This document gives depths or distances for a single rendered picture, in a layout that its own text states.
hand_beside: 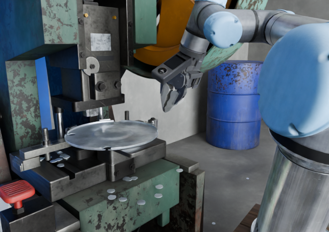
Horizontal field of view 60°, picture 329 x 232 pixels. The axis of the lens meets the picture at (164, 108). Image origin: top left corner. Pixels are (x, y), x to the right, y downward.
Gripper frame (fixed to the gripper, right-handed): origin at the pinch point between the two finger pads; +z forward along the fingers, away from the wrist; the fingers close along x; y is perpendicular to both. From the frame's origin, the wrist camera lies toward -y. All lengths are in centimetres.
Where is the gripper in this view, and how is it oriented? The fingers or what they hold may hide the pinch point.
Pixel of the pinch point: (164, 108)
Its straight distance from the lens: 86.9
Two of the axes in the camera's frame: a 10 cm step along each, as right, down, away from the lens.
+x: -6.8, -5.5, 4.9
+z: -3.2, 8.2, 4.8
